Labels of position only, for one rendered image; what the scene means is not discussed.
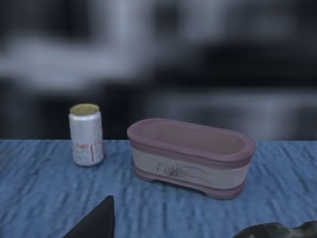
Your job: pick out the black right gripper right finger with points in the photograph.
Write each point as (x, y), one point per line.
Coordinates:
(277, 231)

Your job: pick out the white can with gold top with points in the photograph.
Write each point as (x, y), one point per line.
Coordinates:
(85, 138)

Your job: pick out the oval pink and white planter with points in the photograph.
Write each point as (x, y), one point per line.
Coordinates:
(190, 158)

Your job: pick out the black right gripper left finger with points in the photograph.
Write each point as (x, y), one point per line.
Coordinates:
(97, 223)

